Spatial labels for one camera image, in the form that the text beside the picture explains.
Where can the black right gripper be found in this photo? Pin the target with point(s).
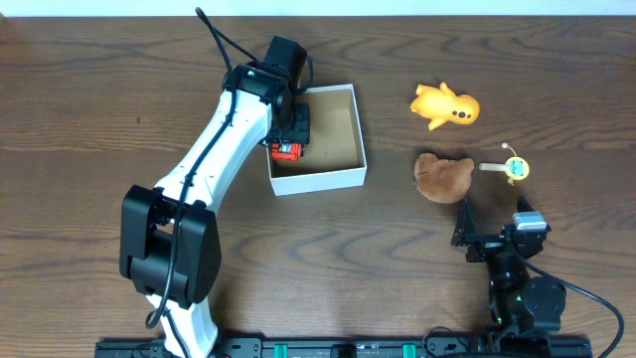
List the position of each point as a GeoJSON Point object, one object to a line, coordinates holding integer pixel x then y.
{"type": "Point", "coordinates": [466, 235]}

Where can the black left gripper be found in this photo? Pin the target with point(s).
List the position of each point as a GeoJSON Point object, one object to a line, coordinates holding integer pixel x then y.
{"type": "Point", "coordinates": [298, 125]}

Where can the red toy truck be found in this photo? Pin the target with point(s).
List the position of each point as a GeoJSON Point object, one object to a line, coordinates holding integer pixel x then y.
{"type": "Point", "coordinates": [284, 151]}

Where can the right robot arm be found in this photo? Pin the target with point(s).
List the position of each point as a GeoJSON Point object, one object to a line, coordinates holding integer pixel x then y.
{"type": "Point", "coordinates": [524, 303]}

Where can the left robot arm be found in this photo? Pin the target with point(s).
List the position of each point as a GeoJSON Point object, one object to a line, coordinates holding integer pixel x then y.
{"type": "Point", "coordinates": [169, 240]}

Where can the white cardboard box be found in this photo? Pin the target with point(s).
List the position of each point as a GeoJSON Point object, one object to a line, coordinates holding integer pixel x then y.
{"type": "Point", "coordinates": [335, 157]}

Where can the brown plush toy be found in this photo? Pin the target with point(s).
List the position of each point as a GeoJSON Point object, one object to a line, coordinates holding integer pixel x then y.
{"type": "Point", "coordinates": [442, 181]}

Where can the orange rubber animal toy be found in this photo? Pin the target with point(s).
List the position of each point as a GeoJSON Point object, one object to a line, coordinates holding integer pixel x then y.
{"type": "Point", "coordinates": [440, 105]}

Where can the black mounting rail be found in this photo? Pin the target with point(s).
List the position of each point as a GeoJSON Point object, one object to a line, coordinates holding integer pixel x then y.
{"type": "Point", "coordinates": [436, 345]}

